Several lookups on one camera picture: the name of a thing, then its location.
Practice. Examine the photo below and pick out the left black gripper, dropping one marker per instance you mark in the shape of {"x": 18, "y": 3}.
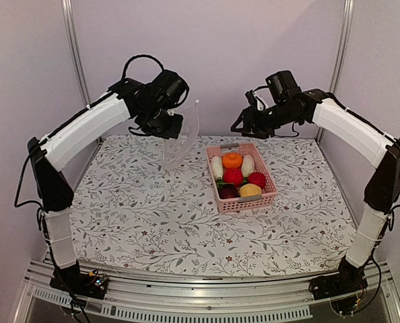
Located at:
{"x": 174, "y": 131}

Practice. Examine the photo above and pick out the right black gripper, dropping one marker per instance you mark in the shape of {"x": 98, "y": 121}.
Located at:
{"x": 251, "y": 120}

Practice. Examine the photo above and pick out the clear zip top bag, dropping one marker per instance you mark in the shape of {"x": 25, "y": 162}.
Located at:
{"x": 175, "y": 150}

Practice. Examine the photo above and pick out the yellow lemon toy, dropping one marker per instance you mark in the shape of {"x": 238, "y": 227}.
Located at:
{"x": 249, "y": 189}

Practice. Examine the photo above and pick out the pink perforated plastic basket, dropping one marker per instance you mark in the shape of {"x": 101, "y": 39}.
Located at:
{"x": 242, "y": 203}

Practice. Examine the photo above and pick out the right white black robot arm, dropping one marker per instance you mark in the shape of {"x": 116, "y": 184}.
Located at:
{"x": 325, "y": 111}

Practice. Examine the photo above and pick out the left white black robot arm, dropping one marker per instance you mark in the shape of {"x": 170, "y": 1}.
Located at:
{"x": 150, "y": 105}

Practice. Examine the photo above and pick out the orange tangerine toy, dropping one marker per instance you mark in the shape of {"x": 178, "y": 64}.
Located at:
{"x": 232, "y": 160}

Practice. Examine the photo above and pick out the white radish toy left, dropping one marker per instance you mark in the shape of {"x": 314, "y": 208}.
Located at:
{"x": 217, "y": 167}

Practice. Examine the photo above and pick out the red apple toy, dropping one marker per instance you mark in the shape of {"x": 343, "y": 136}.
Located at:
{"x": 258, "y": 179}

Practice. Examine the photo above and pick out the floral patterned table mat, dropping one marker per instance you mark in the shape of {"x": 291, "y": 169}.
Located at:
{"x": 129, "y": 211}

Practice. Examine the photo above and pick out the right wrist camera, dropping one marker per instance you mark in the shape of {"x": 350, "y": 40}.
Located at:
{"x": 255, "y": 100}

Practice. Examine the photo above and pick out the right aluminium vertical post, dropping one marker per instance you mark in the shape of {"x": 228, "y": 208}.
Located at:
{"x": 346, "y": 26}

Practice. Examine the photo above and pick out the aluminium vertical post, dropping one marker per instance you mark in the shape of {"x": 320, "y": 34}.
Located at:
{"x": 69, "y": 21}
{"x": 346, "y": 26}

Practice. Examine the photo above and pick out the left aluminium vertical post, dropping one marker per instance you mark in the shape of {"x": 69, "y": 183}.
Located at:
{"x": 69, "y": 21}

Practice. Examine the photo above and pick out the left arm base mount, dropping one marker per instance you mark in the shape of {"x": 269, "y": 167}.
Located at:
{"x": 72, "y": 280}

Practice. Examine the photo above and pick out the aluminium front rail frame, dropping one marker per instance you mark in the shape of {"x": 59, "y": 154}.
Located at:
{"x": 141, "y": 296}

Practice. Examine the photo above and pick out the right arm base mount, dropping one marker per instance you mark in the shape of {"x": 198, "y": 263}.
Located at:
{"x": 344, "y": 294}

